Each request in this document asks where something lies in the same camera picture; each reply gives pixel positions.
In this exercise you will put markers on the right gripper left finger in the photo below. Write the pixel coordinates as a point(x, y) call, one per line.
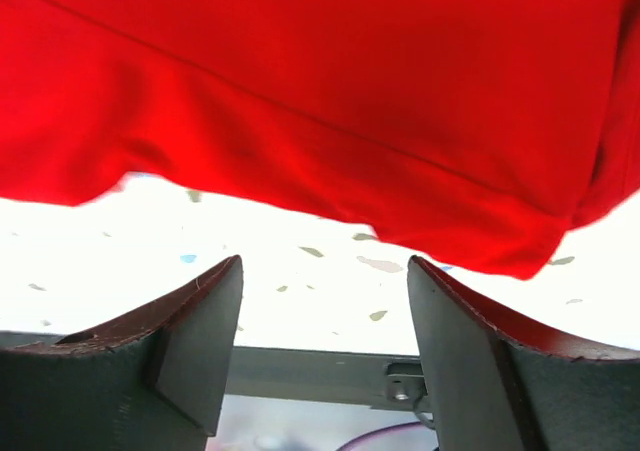
point(206, 305)

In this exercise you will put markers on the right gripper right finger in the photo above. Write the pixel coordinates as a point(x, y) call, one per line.
point(500, 380)

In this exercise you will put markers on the red t shirt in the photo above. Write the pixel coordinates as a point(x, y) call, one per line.
point(478, 132)

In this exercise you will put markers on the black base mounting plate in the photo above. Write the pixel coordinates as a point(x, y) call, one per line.
point(320, 371)

